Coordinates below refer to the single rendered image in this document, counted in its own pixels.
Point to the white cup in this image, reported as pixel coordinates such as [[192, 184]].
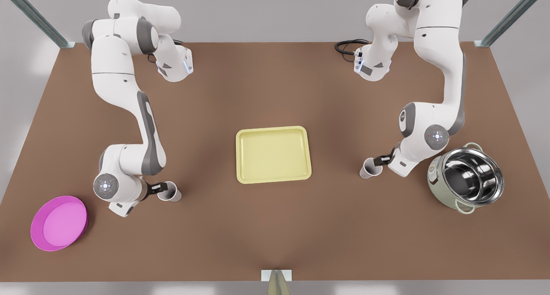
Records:
[[171, 193], [368, 169]]

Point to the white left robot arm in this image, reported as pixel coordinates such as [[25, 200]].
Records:
[[438, 62]]

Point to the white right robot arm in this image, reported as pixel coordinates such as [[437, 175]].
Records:
[[129, 93]]

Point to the pale yellow tray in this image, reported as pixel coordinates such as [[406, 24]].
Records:
[[273, 154]]

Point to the pale green steel pot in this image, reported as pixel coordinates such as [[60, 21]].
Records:
[[466, 178]]

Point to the magenta plate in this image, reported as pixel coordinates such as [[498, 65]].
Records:
[[59, 223]]

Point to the silver frame post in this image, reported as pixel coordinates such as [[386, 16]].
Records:
[[511, 16], [36, 17], [276, 282]]

